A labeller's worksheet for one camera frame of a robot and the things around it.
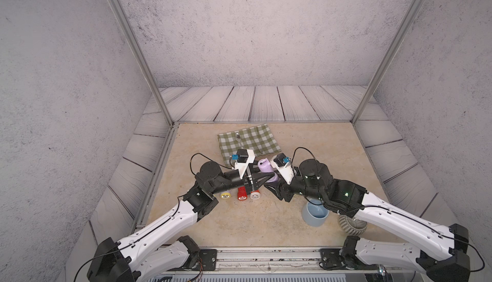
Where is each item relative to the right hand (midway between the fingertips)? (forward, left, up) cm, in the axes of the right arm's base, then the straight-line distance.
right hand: (271, 178), depth 66 cm
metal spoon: (+39, +16, -24) cm, 49 cm away
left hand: (-2, 0, +7) cm, 7 cm away
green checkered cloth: (+39, +4, -25) cm, 47 cm away
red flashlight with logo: (+5, +6, -24) cm, 26 cm away
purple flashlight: (+5, +19, -24) cm, 31 cm away
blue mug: (-5, -18, -19) cm, 27 cm away
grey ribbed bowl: (-9, -32, -20) cm, 39 cm away
